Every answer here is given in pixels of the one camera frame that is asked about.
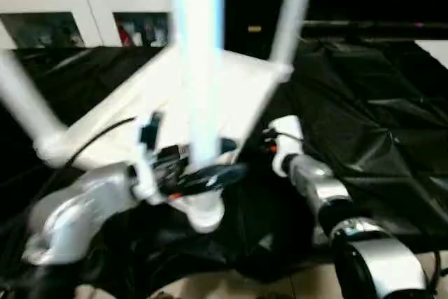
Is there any red white bottle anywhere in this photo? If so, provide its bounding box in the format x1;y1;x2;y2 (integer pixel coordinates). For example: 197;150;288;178
118;24;132;47

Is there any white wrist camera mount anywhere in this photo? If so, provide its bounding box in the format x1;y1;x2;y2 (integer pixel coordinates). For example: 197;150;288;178
267;115;306;178
132;111;167;206

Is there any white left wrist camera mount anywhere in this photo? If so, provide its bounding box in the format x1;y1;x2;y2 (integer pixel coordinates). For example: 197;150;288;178
132;111;167;206

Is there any white plastic table top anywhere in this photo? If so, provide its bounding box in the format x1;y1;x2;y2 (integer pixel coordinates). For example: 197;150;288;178
33;42;295;233

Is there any white flat board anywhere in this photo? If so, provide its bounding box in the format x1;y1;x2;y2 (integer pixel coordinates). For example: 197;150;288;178
414;40;448;65

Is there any white plastic table leg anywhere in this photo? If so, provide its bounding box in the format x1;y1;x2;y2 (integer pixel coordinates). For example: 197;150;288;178
267;0;321;69
0;48;69;163
169;0;227;177

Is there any black plastic mat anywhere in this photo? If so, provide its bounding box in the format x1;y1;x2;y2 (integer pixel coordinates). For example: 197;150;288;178
0;38;448;289

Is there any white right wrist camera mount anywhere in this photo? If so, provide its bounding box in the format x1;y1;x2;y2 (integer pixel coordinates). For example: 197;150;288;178
267;115;306;178

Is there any black television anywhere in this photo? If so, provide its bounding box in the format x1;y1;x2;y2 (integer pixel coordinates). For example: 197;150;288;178
300;0;448;38

